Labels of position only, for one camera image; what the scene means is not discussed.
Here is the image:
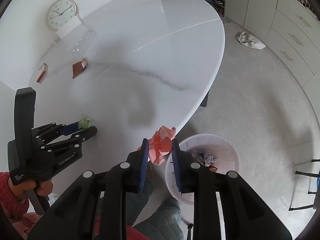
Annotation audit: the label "orange red paper piece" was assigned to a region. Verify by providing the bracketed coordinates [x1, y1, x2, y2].
[149, 126, 176, 166]

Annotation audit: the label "green wrapper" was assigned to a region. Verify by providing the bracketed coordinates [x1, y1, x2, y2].
[78, 114, 97, 129]

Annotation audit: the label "left forearm red sleeve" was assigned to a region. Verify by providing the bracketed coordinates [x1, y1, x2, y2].
[0, 172, 29, 219]

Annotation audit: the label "left hand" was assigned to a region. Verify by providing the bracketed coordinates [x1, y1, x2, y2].
[8, 178, 54, 201]

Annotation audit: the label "brown snack wrapper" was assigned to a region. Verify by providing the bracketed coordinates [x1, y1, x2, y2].
[73, 57, 88, 79]

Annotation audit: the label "red white small box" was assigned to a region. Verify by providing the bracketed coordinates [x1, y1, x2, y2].
[36, 63, 48, 83]

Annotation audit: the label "grey quilted trouser legs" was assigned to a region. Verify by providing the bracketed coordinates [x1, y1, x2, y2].
[126, 163, 184, 239]

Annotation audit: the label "clear plastic bottle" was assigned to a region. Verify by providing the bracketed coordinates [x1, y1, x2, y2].
[56, 15, 97, 62]

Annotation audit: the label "white plastic bag on floor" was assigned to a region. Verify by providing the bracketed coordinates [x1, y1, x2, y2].
[235, 32, 266, 50]

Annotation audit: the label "cream drawer cabinet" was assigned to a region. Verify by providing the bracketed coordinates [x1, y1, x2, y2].
[265, 0, 319, 86]

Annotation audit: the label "tall cream wardrobe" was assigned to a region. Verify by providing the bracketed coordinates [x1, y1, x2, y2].
[221, 0, 278, 41]

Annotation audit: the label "white round wall clock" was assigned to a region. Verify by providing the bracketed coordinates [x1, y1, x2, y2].
[46, 0, 78, 31]

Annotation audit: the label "black metal chair frame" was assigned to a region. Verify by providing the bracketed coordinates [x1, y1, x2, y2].
[288, 158, 319, 211]

